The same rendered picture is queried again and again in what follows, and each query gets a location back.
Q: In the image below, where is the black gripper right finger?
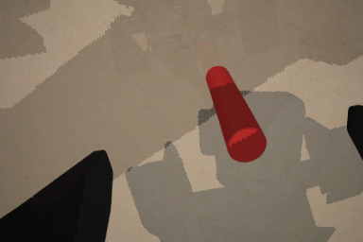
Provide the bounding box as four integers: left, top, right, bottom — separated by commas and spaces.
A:
347, 105, 363, 159

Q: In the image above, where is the red peg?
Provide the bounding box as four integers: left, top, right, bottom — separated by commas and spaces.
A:
207, 65, 266, 163

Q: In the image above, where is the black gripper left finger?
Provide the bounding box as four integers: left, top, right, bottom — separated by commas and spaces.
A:
0, 150, 113, 242

